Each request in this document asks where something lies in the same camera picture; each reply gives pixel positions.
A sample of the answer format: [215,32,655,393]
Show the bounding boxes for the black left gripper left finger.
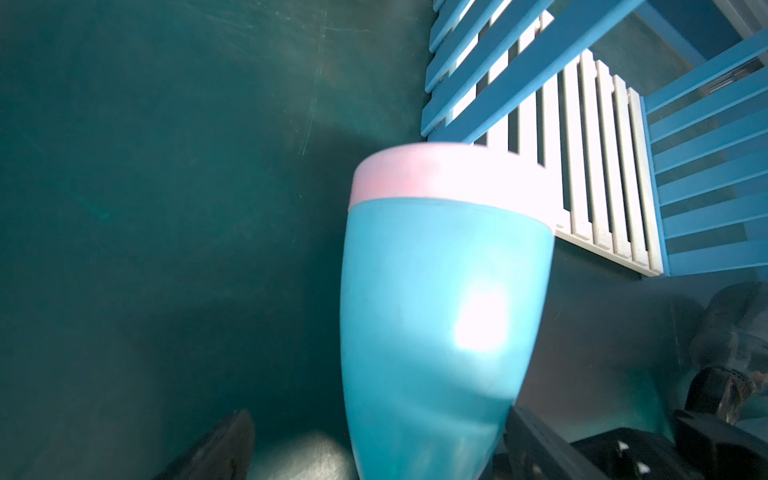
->
[154,409,255,480]

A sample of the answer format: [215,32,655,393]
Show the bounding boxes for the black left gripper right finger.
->
[505,406,606,480]

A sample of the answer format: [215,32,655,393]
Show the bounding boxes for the teal pink spray bottle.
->
[340,143,557,479]

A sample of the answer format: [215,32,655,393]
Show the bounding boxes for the dark transparent spray bottle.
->
[685,282,767,424]

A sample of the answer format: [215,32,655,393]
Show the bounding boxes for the blue and white slatted shelf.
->
[421,1,767,277]

